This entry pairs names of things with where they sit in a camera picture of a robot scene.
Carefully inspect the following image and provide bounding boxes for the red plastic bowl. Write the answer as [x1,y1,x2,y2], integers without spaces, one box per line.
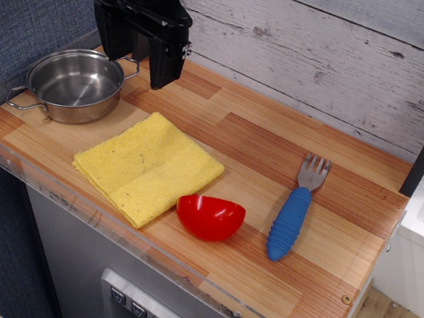
[176,194,246,241]

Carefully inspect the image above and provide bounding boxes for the yellow folded cloth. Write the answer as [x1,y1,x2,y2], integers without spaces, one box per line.
[73,112,224,229]

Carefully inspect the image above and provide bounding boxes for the black vertical post left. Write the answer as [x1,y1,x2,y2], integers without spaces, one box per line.
[132,33,150,61]

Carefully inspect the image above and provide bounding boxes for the clear acrylic table guard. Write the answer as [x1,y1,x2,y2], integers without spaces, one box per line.
[0,14,424,318]

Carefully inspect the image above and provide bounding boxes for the grey toy fridge cabinet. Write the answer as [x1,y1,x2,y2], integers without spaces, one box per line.
[4,183,319,318]

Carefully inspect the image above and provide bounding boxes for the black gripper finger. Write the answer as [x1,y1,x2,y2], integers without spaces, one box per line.
[149,37,191,90]
[93,0,134,61]

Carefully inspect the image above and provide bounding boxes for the blue handled metal fork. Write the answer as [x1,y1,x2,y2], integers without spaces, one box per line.
[266,153,331,261]

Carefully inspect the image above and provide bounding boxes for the stainless steel pot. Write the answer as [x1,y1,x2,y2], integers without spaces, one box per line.
[6,49,140,124]

